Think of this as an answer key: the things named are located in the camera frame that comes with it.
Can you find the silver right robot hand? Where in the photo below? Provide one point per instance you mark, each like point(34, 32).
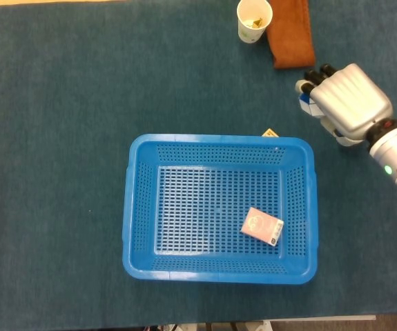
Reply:
point(351, 96)

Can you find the white and blue puzzle ball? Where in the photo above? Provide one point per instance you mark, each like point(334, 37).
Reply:
point(308, 105)

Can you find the small pink white box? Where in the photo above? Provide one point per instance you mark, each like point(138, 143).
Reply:
point(260, 225)

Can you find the brown folded cloth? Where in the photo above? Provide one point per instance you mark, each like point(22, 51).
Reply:
point(291, 38)

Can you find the small yellow card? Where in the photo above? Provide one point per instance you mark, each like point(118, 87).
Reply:
point(270, 133)

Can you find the white paper cup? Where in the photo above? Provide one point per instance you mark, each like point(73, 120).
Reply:
point(250, 34)

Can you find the yellow scrap in cup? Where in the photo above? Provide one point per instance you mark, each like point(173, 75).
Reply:
point(255, 22)

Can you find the blue perforated plastic basket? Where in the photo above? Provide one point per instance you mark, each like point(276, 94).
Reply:
point(219, 139)

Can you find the teal felt table cover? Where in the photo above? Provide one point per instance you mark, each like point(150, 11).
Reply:
point(46, 138)

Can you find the white table frame bar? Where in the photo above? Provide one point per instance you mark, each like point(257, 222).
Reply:
point(322, 318)

